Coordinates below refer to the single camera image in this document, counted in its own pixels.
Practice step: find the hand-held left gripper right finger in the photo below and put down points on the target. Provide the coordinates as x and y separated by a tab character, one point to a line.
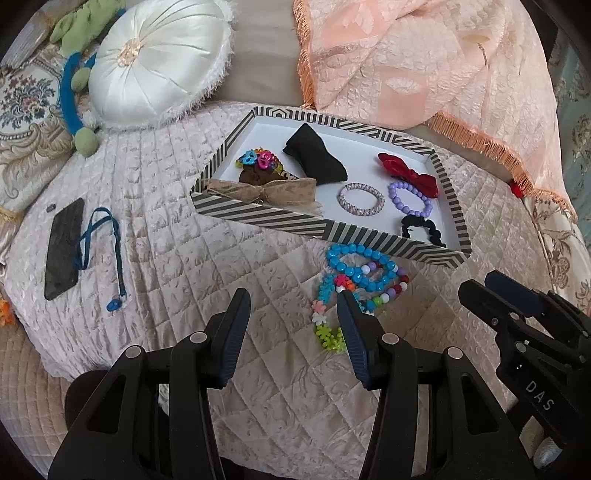
353	332

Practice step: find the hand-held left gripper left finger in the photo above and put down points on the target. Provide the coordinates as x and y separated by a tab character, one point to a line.
233	332

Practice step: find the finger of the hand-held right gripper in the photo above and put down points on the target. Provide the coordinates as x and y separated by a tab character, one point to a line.
512	288
485	300

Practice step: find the black scrunchie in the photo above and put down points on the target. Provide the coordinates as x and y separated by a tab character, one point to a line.
429	230

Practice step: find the red velvet bow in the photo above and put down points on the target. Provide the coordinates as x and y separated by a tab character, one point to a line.
415	177

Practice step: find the tan lace bow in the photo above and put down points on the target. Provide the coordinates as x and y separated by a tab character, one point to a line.
286	189

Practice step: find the colourful flower hair accessory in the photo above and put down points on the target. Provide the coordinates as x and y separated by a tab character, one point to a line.
254	175

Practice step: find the black fabric bow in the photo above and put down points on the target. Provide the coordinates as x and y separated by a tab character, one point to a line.
318	161

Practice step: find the blue heart hair clip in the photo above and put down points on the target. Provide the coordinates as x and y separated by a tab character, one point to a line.
250	158

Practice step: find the striped shallow box tray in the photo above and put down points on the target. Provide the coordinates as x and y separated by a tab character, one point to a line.
360	152

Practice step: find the cream floral bed cover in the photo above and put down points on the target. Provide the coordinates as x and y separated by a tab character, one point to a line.
558	258

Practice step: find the beige quilted bedspread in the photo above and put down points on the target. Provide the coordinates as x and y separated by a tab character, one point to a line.
184	254

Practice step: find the small red item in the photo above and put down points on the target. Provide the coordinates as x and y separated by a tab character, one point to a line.
517	189

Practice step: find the black phone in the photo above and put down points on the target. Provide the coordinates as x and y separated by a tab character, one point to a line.
64	249

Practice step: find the teal damask curtain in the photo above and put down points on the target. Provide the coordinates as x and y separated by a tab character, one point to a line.
577	92

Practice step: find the orange plastic item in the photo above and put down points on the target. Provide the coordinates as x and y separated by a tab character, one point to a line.
3	313

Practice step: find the peach fringed blanket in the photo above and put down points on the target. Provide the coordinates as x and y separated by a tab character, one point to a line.
415	69

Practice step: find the round white satin pillow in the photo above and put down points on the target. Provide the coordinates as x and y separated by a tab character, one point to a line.
157	69

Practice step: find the green and blue plush toy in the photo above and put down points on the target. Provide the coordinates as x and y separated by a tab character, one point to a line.
69	106

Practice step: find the cream floral cushion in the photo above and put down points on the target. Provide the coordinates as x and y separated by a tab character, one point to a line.
27	115

